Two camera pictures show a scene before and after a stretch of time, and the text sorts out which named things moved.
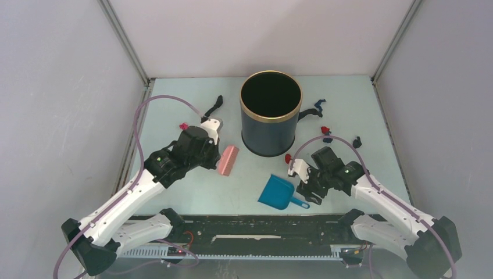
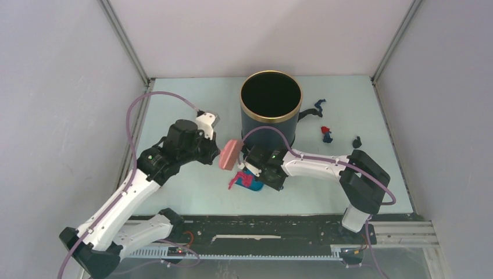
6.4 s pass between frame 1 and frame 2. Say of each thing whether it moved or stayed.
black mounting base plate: stayed
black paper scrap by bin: stayed
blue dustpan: moved
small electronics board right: stayed
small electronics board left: stayed
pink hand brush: moved
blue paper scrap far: stayed
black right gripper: moved
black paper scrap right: stayed
